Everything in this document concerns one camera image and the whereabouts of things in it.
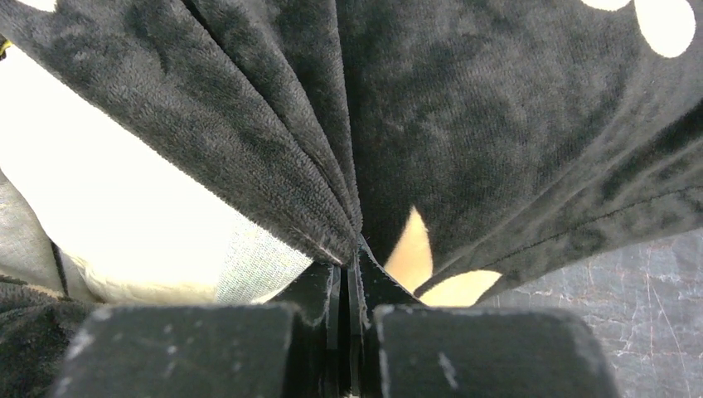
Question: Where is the black floral pillowcase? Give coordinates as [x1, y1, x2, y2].
[1, 1, 702, 397]

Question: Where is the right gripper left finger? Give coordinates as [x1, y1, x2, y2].
[50, 264, 342, 398]

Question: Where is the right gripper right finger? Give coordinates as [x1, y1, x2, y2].
[347, 240, 619, 397]

